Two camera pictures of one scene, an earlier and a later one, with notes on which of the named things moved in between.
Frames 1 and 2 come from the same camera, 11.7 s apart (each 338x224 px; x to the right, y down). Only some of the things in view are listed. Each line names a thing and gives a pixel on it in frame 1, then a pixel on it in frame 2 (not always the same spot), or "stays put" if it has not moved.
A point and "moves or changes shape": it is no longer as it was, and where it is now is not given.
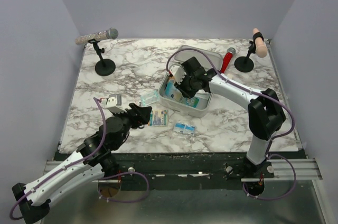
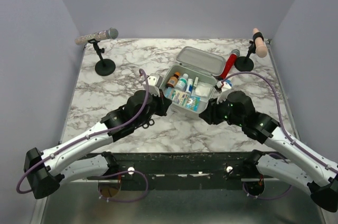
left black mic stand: x=104 y=67 stays put
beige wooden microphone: x=261 y=49 stays put
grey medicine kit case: x=172 y=99 stays put
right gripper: x=180 y=86 -> x=209 y=114
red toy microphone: x=227 y=58 -> x=232 y=58
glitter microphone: x=111 y=33 stays put
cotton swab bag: x=172 y=91 moves or changes shape
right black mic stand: x=245 y=64 stays put
